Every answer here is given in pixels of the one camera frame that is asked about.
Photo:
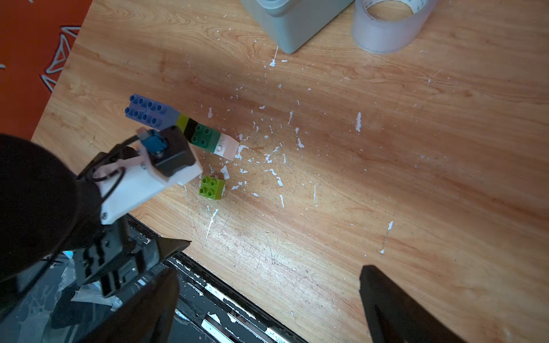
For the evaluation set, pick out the grey plastic storage box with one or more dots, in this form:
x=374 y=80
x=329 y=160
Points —
x=291 y=23

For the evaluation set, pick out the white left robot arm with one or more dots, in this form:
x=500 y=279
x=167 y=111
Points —
x=46 y=209

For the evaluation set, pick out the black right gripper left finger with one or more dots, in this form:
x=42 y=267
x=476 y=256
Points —
x=147 y=317

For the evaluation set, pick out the dark green lego brick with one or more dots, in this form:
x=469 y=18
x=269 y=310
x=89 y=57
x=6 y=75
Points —
x=205 y=138

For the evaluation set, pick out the lime lego brick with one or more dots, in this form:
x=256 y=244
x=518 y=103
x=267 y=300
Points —
x=211 y=188
x=182 y=122

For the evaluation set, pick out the white lego brick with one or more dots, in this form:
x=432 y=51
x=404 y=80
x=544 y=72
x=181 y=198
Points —
x=226 y=147

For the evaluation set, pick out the blue long lego brick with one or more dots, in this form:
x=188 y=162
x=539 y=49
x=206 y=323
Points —
x=151 y=113

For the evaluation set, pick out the clear tape roll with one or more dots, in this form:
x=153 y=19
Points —
x=385 y=37

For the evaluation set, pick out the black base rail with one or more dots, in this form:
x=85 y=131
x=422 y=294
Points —
x=207 y=310

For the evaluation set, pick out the black lego brick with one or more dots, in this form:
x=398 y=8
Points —
x=189 y=129

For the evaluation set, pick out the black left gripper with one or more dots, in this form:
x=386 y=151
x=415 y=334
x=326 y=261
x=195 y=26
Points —
x=121 y=255

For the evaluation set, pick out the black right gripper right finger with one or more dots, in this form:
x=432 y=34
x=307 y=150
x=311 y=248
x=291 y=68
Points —
x=394 y=316

